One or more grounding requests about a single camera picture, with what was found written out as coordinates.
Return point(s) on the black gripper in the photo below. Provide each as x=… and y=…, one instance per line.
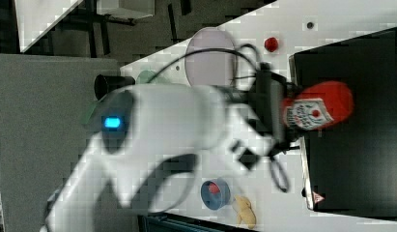
x=265, y=98

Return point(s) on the red ketchup bottle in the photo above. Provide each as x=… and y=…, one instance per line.
x=318, y=107

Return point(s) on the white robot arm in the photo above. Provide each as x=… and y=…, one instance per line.
x=142, y=136

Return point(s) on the red strawberry toy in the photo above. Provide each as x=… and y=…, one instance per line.
x=271, y=44

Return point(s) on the round grey plate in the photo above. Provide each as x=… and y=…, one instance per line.
x=210, y=68

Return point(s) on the red toy in bowl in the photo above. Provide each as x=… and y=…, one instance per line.
x=213, y=188

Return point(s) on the blue bowl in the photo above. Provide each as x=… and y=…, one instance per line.
x=217, y=201

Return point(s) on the green oval colander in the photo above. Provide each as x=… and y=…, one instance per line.
x=145, y=76

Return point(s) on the peeled banana toy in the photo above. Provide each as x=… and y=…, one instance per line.
x=244, y=211

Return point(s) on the black cylindrical cup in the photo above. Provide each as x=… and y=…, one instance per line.
x=105, y=84

